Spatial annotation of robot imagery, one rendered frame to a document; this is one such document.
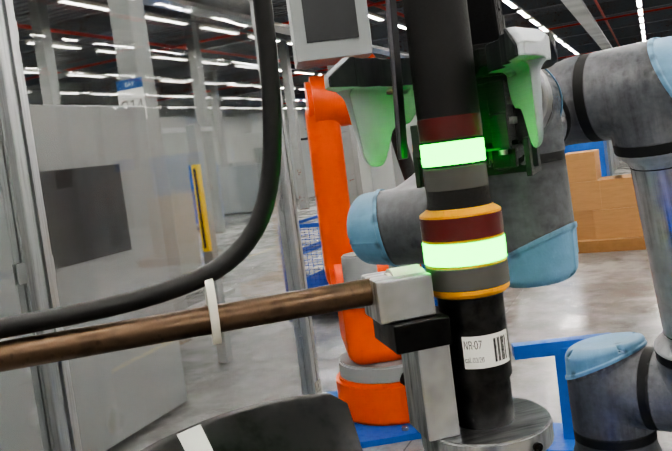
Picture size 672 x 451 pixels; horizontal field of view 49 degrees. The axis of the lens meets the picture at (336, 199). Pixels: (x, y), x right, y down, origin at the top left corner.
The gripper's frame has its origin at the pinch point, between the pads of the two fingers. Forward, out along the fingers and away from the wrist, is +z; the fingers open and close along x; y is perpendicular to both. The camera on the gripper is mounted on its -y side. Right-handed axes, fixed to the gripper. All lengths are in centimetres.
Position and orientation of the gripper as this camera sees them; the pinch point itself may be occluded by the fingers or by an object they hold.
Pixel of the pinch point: (421, 51)
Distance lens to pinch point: 37.1
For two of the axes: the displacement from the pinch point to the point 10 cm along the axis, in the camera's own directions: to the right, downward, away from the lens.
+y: 1.3, 9.9, 0.6
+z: -3.6, 1.1, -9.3
